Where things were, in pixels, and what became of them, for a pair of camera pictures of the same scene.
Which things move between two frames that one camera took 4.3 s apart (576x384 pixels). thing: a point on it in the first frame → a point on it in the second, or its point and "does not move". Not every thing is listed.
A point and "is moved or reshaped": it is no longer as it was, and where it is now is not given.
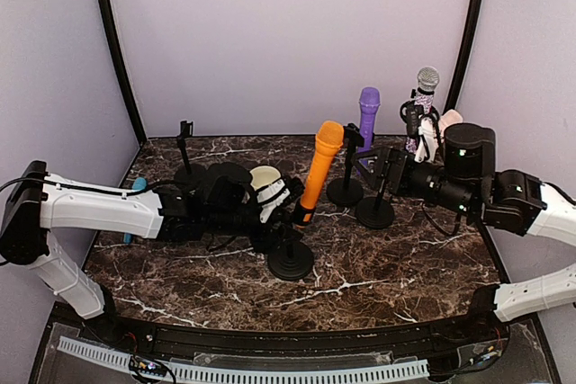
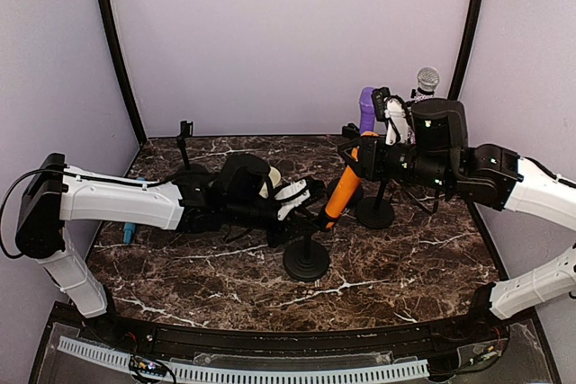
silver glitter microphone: x=427 y=81 does not move
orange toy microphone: x=329 y=138 → x=346 y=186
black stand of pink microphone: x=375 y=212 does not move
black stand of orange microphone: x=291 y=259 is moved or reshaped
